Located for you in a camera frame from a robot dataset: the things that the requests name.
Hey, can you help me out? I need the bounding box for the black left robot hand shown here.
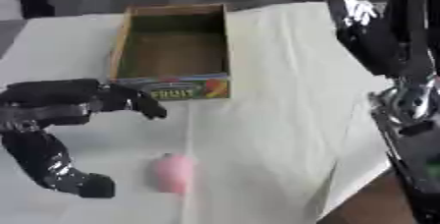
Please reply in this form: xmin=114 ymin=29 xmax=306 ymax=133
xmin=0 ymin=78 xmax=169 ymax=199

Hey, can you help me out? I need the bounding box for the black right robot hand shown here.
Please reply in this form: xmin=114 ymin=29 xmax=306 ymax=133
xmin=316 ymin=0 xmax=440 ymax=79

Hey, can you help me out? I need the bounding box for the tan cardboard box green inside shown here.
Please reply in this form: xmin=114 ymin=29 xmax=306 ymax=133
xmin=106 ymin=3 xmax=234 ymax=101

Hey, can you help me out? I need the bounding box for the pink toy fruit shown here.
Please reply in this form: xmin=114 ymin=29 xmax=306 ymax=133
xmin=149 ymin=152 xmax=198 ymax=196

